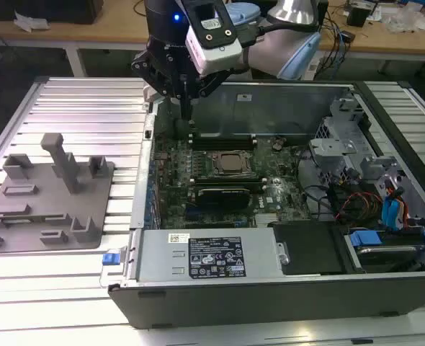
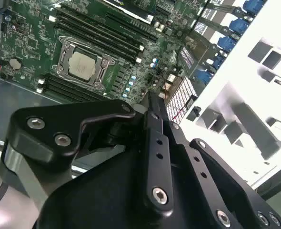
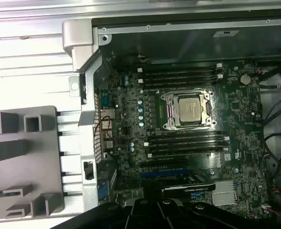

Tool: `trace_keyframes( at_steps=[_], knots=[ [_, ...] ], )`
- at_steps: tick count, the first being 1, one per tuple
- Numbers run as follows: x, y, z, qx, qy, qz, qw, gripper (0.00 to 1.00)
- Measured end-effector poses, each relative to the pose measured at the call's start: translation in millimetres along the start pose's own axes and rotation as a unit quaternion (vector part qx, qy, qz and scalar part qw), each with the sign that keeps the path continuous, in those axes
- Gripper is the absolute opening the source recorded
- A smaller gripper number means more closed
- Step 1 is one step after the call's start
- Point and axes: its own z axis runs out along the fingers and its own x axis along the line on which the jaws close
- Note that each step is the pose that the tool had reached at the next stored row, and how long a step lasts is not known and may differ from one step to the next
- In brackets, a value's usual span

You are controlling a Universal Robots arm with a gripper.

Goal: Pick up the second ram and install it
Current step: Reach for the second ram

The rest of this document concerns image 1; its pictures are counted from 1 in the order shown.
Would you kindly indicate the black open PC case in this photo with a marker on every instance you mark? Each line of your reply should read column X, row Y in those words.
column 270, row 306

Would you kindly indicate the grey parts rack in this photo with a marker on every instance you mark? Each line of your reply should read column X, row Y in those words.
column 54, row 202

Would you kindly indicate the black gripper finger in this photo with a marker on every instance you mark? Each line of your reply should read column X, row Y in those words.
column 151, row 74
column 212, row 84

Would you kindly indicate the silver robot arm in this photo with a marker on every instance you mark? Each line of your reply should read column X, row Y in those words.
column 266, row 50

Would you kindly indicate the crumpled white paper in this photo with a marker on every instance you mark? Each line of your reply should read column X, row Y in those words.
column 30, row 22

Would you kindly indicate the blue disk carrier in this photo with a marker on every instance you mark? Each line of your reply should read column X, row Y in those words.
column 365, row 238

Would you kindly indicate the silver chipset heat sink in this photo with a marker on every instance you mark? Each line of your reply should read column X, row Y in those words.
column 268, row 220

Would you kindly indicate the grey power supply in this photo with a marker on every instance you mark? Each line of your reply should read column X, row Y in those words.
column 162, row 259

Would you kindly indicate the wooden desk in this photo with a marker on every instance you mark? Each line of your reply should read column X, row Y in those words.
column 119, row 32

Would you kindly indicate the black disk bay cover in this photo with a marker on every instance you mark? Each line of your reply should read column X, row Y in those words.
column 309, row 248

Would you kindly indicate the black graphics card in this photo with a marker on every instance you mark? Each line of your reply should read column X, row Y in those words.
column 223, row 198

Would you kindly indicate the silver CPU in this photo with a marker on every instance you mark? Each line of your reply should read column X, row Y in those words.
column 233, row 162

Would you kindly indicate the metal drive cage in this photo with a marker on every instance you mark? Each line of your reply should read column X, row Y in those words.
column 336, row 147

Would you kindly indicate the round coin battery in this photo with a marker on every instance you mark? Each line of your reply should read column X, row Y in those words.
column 277, row 146

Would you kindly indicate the grey case hinge lever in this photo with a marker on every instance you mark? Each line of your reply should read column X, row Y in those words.
column 149, row 95

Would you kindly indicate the black hard disk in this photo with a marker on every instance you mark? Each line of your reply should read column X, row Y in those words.
column 385, row 256

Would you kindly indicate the large black box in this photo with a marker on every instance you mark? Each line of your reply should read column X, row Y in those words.
column 47, row 11

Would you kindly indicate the black round capacitor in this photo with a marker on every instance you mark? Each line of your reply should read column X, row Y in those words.
column 182, row 129

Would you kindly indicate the black RAM slot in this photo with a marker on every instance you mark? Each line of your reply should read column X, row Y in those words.
column 227, row 178
column 223, row 138
column 223, row 146

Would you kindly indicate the green motherboard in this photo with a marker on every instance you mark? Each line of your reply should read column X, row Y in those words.
column 288, row 187

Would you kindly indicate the blue case latch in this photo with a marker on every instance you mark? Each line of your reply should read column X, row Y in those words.
column 111, row 260

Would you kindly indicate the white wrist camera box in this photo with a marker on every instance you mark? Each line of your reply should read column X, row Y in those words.
column 216, row 47

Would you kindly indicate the clear plastic bags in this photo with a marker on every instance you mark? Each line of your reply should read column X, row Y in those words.
column 403, row 21

